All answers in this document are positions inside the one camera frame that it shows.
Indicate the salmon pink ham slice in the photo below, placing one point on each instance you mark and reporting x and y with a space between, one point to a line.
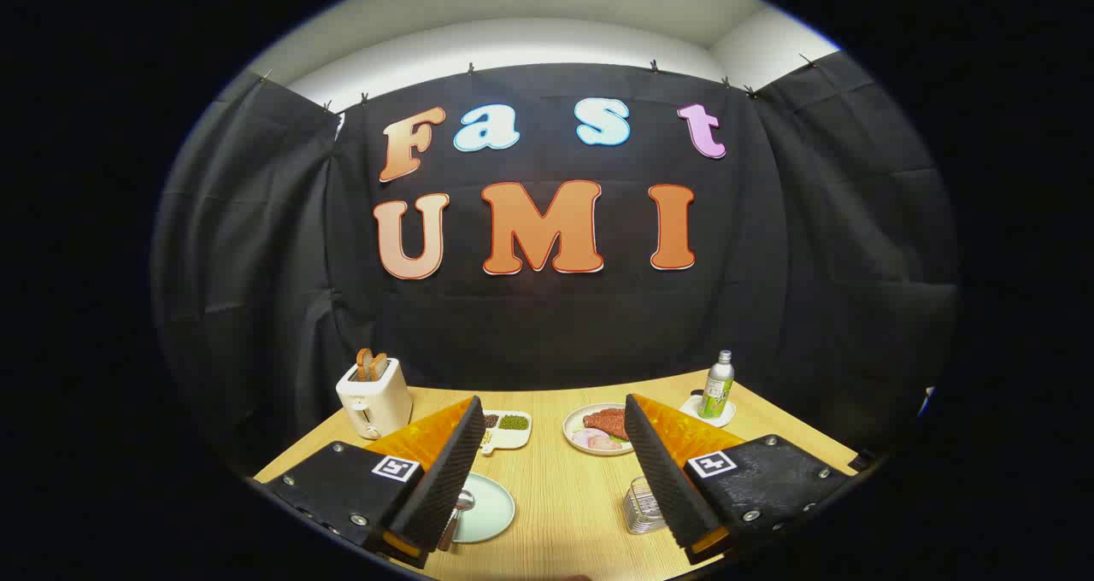
607 445

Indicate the green beans pile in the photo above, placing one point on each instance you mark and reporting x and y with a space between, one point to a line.
513 422

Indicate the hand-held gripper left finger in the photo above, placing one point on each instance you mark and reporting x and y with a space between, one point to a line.
444 487

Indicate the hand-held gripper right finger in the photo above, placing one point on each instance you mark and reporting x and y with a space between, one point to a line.
671 487

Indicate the cream white toaster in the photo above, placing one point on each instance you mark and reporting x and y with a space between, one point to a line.
380 402

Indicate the silver bottle with green label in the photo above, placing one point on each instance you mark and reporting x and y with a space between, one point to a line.
716 389

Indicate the brown toast slice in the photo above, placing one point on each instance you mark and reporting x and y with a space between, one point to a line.
379 366
364 364

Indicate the white divided dish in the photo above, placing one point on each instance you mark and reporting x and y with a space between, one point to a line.
513 437

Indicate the light blue plate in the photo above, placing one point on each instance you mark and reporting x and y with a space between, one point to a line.
489 508

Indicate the white round food plate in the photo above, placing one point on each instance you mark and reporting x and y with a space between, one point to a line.
571 427

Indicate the light pink ham slice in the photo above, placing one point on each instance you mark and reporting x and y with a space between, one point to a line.
585 437

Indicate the white square coaster tray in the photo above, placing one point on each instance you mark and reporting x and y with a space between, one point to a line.
691 408

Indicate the brown steak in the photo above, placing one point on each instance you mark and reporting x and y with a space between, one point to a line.
607 421

